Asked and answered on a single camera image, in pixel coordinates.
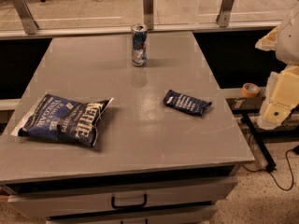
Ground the black metal table leg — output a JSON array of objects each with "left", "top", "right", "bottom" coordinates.
[{"left": 241, "top": 113, "right": 277, "bottom": 173}]

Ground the small dark blue snack packet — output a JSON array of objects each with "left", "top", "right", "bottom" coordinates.
[{"left": 163, "top": 90, "right": 212, "bottom": 117}]

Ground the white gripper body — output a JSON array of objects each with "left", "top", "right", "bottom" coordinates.
[{"left": 257, "top": 65, "right": 299, "bottom": 130}]

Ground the blue silver redbull can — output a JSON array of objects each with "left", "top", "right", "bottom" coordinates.
[{"left": 131, "top": 24, "right": 148, "bottom": 66}]

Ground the upper grey drawer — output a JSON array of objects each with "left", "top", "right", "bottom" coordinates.
[{"left": 8, "top": 176, "right": 237, "bottom": 217}]

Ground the left metal railing bracket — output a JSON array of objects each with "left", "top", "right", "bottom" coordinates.
[{"left": 11, "top": 0, "right": 39, "bottom": 35}]

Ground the metal railing bracket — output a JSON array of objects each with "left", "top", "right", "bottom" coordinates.
[
  {"left": 143, "top": 0, "right": 154, "bottom": 30},
  {"left": 11, "top": 0, "right": 39, "bottom": 35},
  {"left": 216, "top": 0, "right": 235, "bottom": 28}
]

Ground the roll of tan tape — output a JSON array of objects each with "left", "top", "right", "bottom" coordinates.
[{"left": 242, "top": 83, "right": 260, "bottom": 98}]

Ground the large blue chip bag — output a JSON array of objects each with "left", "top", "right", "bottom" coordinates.
[{"left": 11, "top": 93, "right": 113, "bottom": 147}]

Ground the right metal railing bracket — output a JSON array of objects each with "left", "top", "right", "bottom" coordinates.
[{"left": 216, "top": 0, "right": 235, "bottom": 28}]

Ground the lower grey drawer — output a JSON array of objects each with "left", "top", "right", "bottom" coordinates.
[{"left": 46, "top": 205, "right": 217, "bottom": 224}]

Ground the middle metal railing bracket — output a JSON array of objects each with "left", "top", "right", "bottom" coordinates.
[{"left": 143, "top": 0, "right": 154, "bottom": 30}]

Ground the black upper drawer handle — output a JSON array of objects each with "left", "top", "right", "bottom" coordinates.
[{"left": 110, "top": 194, "right": 148, "bottom": 210}]

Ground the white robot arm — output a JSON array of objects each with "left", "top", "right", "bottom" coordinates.
[{"left": 255, "top": 5, "right": 299, "bottom": 130}]

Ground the black cable on floor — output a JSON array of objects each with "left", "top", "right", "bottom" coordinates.
[{"left": 241, "top": 146, "right": 299, "bottom": 192}]

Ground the grey drawer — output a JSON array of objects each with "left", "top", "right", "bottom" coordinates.
[
  {"left": 8, "top": 176, "right": 237, "bottom": 217},
  {"left": 46, "top": 205, "right": 217, "bottom": 224}
]

